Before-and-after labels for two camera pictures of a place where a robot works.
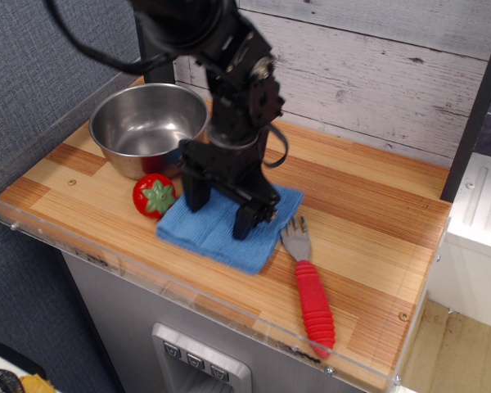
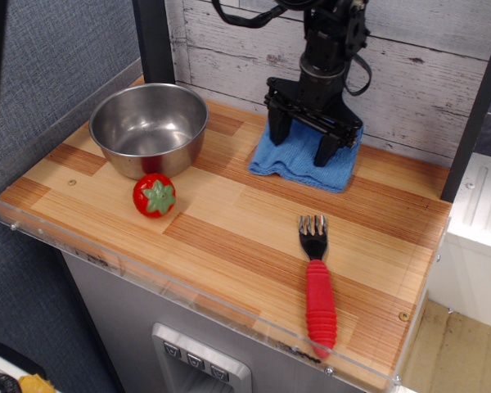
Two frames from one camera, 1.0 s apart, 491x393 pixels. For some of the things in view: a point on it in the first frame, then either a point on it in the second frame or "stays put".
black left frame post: (164, 74) stays put
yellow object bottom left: (36, 384) stays put
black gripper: (237, 170) to (317, 100)
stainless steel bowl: (139, 128) stays put
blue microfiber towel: (210, 232) to (295, 159)
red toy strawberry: (153, 195) stays put
